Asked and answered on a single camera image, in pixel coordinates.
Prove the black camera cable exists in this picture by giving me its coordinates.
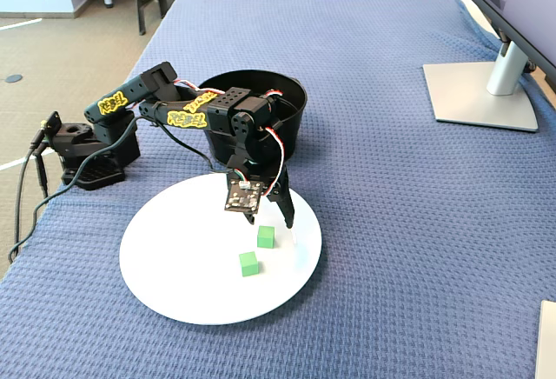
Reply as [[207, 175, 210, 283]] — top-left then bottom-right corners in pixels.
[[7, 116, 244, 267]]

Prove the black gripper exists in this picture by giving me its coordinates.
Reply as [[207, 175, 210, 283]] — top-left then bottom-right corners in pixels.
[[224, 132, 297, 229]]

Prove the green cube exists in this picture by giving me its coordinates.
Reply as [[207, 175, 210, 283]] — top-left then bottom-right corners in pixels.
[[255, 224, 276, 250], [238, 250, 261, 278]]

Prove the blue woven cloth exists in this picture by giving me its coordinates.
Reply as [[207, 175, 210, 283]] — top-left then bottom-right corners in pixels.
[[0, 0, 556, 379]]

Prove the monitor with silver stand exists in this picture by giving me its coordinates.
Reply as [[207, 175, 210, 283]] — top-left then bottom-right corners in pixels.
[[421, 0, 556, 134]]

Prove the white flat board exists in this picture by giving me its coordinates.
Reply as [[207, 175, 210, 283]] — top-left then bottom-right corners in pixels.
[[534, 300, 556, 379]]

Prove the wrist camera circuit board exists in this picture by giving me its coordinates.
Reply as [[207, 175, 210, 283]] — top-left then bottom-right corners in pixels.
[[223, 176, 265, 215]]

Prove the black metal bucket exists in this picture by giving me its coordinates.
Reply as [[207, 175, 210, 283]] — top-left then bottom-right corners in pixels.
[[200, 70, 308, 171]]

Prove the white round plate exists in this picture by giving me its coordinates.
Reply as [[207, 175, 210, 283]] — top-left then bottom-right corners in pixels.
[[119, 171, 323, 326]]

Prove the black base cable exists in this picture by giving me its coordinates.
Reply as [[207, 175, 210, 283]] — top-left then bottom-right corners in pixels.
[[11, 143, 38, 263], [34, 124, 50, 200]]

